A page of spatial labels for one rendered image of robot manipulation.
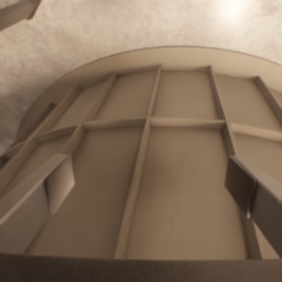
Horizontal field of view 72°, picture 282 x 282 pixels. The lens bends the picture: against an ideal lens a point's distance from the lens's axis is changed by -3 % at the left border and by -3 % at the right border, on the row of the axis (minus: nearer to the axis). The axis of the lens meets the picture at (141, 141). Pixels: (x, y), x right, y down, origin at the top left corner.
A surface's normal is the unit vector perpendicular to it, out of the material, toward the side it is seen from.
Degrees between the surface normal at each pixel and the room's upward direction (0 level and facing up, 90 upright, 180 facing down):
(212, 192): 90
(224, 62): 0
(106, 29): 0
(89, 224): 90
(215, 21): 0
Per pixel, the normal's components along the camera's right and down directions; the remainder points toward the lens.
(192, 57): -0.15, 0.65
